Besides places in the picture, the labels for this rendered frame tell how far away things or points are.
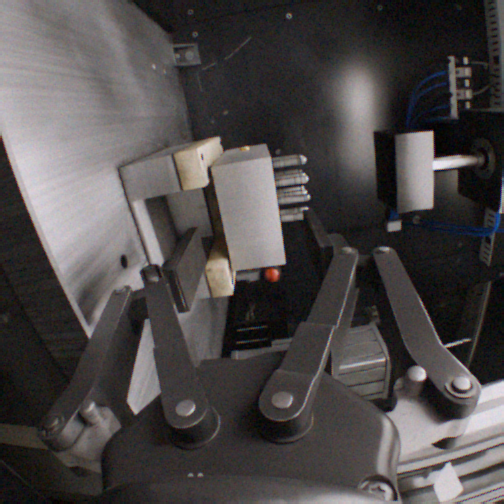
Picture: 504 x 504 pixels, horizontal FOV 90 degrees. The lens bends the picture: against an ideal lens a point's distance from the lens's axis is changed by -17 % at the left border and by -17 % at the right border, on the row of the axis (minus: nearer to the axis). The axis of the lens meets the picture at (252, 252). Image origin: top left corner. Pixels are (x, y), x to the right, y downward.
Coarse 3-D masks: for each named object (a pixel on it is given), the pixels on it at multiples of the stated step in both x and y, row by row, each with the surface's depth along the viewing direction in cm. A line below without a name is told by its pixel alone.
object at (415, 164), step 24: (384, 144) 34; (408, 144) 28; (432, 144) 28; (384, 168) 35; (408, 168) 29; (432, 168) 29; (456, 168) 31; (384, 192) 36; (408, 192) 30; (432, 192) 30
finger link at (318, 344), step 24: (336, 264) 14; (336, 288) 13; (312, 312) 11; (336, 312) 11; (312, 336) 9; (336, 336) 10; (288, 360) 9; (312, 360) 9; (336, 360) 11; (288, 384) 8; (312, 384) 7; (264, 408) 7; (288, 408) 7; (288, 432) 7
